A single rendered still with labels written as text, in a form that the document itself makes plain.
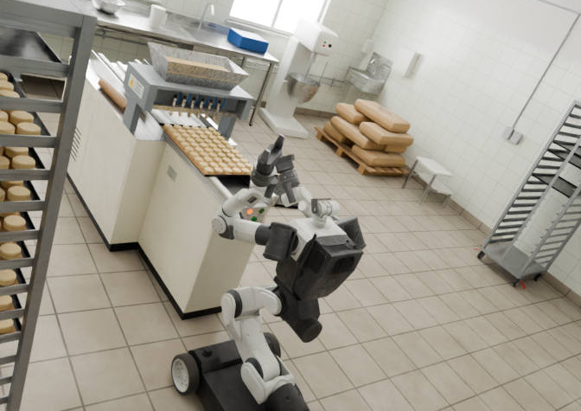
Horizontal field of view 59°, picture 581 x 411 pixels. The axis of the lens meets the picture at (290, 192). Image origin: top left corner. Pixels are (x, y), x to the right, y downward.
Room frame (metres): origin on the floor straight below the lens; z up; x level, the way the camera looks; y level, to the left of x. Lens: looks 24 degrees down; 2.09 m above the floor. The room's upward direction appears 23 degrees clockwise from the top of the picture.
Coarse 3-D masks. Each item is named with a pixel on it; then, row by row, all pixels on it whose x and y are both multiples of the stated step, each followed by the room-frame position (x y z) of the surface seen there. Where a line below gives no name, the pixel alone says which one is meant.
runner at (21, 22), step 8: (0, 16) 0.95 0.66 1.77; (8, 16) 0.96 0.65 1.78; (16, 16) 0.97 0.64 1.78; (0, 24) 0.95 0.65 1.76; (8, 24) 0.96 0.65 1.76; (16, 24) 0.97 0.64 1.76; (24, 24) 0.98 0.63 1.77; (32, 24) 0.99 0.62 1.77; (40, 24) 1.00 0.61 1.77; (48, 24) 1.01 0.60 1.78; (56, 24) 1.03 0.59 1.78; (40, 32) 1.00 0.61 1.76; (48, 32) 1.02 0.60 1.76; (56, 32) 1.03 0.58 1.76; (64, 32) 1.04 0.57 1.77; (72, 32) 1.05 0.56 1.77
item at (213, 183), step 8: (104, 56) 3.63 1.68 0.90; (112, 72) 3.44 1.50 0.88; (120, 80) 3.34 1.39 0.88; (152, 112) 2.97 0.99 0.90; (160, 120) 2.90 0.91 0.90; (168, 136) 2.80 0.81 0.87; (192, 168) 2.57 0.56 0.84; (200, 176) 2.51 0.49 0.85; (208, 184) 2.44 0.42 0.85; (216, 184) 2.40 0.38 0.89; (216, 192) 2.38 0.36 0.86; (224, 192) 2.34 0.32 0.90; (224, 200) 2.33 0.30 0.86
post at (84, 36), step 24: (96, 24) 1.06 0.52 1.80; (72, 72) 1.04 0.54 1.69; (72, 96) 1.04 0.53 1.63; (72, 120) 1.05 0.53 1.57; (72, 144) 1.06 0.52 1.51; (48, 192) 1.04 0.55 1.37; (48, 216) 1.04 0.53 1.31; (48, 240) 1.05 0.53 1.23; (24, 312) 1.05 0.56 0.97; (24, 336) 1.04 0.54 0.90; (24, 360) 1.05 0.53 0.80
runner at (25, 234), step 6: (0, 234) 0.99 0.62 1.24; (6, 234) 1.00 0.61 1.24; (12, 234) 1.01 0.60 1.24; (18, 234) 1.02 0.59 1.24; (24, 234) 1.03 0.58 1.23; (30, 234) 1.04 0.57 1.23; (36, 234) 1.05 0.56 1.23; (0, 240) 0.99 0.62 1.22; (6, 240) 1.00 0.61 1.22; (12, 240) 1.01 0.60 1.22; (18, 240) 1.02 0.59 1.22; (24, 240) 1.03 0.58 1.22
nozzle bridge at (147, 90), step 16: (128, 64) 2.86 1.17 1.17; (144, 64) 2.94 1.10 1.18; (128, 80) 2.83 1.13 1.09; (144, 80) 2.69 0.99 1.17; (160, 80) 2.77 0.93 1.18; (128, 96) 2.79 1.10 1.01; (144, 96) 2.66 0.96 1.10; (160, 96) 2.79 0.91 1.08; (192, 96) 2.94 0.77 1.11; (208, 96) 3.03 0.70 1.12; (224, 96) 3.01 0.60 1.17; (240, 96) 3.10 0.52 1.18; (128, 112) 2.76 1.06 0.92; (192, 112) 2.91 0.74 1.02; (208, 112) 2.99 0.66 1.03; (224, 112) 3.08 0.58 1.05; (240, 112) 3.15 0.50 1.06; (128, 128) 2.73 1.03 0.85; (224, 128) 3.24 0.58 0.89
